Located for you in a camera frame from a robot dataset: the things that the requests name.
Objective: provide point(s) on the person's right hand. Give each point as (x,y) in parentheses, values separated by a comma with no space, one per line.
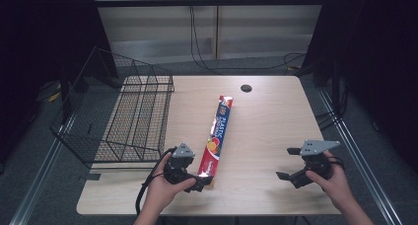
(330,184)

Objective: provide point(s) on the yellow object on floor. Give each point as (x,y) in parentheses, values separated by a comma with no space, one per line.
(52,94)

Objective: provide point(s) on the person's left hand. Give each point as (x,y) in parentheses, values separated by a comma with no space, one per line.
(166,187)

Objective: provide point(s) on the aluminium floor rail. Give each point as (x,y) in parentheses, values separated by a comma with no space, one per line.
(36,179)
(358,152)

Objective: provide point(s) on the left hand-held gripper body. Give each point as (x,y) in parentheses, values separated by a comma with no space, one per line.
(179,164)

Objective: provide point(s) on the black curtain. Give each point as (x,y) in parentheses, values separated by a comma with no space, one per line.
(46,60)
(371,60)

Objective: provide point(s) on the black horizontal metal bar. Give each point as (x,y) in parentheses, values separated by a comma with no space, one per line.
(210,1)

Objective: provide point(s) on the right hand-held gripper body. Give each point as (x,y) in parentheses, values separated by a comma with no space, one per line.
(315,161)

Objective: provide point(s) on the long plastic wrap box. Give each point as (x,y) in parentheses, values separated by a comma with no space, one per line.
(218,135)

